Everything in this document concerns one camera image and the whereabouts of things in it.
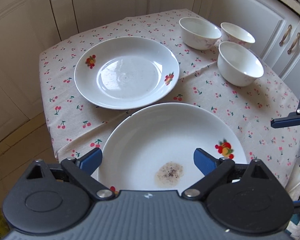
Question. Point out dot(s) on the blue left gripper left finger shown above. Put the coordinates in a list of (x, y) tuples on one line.
[(83, 166)]

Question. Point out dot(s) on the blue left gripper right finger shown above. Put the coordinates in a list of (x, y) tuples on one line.
[(205, 162)]

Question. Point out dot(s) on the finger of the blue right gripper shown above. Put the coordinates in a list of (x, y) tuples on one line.
[(293, 119)]

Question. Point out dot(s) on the white plate with stain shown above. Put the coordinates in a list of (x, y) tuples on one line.
[(153, 148)]

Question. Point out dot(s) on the white bowl front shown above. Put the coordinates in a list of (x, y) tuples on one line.
[(238, 65)]

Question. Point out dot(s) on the white bowl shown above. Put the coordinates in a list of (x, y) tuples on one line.
[(233, 33), (238, 65), (198, 33)]

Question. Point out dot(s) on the white kitchen cabinets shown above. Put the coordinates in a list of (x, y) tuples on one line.
[(40, 44)]

